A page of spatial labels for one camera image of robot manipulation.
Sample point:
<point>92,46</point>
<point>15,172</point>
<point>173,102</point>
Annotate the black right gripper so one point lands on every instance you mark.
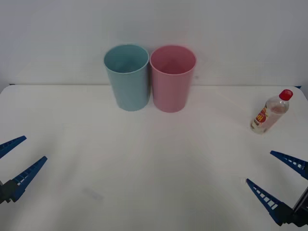
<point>301,207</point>

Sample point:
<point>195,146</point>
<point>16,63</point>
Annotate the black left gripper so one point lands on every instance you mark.
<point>1,192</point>

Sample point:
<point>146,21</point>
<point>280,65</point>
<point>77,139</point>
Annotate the clear bottle with red cap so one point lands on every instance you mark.
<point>268,115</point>

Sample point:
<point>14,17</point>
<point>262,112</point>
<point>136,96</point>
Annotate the pale blue plastic bin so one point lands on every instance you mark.
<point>131,91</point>

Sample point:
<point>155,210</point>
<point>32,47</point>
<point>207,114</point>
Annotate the pink plastic bin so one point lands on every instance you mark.
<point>169,92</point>

